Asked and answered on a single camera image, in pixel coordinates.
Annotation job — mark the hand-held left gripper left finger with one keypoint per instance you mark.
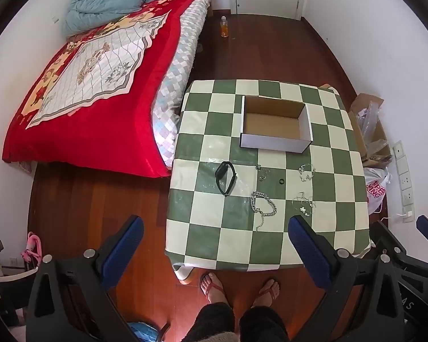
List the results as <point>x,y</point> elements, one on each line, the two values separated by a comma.
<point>126,245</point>

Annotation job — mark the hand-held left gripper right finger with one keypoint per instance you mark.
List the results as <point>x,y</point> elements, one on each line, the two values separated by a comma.
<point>308,251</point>

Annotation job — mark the black watch band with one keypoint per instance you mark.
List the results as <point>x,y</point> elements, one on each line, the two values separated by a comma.
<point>224,181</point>

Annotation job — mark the white cardboard box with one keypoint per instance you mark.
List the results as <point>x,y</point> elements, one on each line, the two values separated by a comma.
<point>271,124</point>

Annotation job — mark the red flip-flop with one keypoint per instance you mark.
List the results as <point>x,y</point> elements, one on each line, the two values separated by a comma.
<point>209,288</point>
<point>271,292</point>

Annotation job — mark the person's right foot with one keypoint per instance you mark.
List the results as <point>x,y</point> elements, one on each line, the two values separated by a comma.
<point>267,290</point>

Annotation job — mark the person's foot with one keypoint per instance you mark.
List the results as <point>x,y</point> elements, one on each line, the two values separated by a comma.
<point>214,286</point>
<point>267,290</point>

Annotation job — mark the white plastic bag red print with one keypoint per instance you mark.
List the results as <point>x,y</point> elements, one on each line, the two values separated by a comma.
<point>376,185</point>

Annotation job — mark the blue plastic object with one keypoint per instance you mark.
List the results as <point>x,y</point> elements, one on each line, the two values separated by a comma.
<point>142,331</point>

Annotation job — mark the green checkered tablecloth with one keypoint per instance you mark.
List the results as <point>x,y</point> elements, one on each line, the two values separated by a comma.
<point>214,221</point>

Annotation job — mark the pink plastic object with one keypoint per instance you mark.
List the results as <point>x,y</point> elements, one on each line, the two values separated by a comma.
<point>32,247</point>

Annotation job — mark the person's left foot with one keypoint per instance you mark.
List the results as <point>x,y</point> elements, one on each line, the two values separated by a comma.
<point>214,286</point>

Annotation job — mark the black fleece pants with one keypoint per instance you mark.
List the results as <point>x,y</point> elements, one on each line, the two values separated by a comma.
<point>235,324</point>

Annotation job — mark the brown cardboard box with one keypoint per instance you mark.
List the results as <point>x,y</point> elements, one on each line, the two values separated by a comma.
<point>358,139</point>

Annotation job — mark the white chair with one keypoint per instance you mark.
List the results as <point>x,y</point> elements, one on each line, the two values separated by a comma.
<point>16,274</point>

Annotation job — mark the clear plastic packaging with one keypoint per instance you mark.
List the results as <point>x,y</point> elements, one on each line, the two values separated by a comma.
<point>372,124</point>

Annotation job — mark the red printed blanket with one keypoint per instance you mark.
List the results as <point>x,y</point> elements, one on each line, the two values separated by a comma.
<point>135,121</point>

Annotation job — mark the checkered mattress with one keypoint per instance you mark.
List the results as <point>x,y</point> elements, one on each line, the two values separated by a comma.
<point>178,78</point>

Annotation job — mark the orange liquid bottle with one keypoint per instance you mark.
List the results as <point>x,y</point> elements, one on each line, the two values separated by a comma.
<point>224,28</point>

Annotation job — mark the blue quilt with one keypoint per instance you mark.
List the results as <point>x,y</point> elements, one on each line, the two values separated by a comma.
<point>107,0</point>

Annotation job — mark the white wall socket strip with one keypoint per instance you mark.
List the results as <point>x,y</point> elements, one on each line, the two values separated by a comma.
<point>403,178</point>

